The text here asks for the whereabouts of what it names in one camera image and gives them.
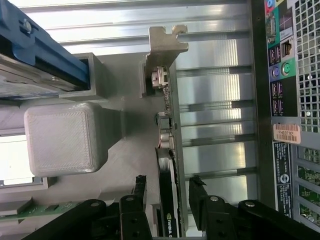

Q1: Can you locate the silver CPU chip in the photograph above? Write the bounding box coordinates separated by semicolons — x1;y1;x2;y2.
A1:
0;134;35;186

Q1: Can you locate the green loose RAM stick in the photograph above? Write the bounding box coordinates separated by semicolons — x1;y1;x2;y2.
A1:
0;201;85;224

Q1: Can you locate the black open PC case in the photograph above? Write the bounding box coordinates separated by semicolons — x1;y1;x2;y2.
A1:
249;0;320;232

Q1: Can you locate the hard disk with blue caddy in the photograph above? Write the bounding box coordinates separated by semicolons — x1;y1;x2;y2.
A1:
0;0;89;101

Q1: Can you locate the grey printed parts rack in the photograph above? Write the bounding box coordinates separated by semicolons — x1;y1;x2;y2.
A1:
0;51;162;240

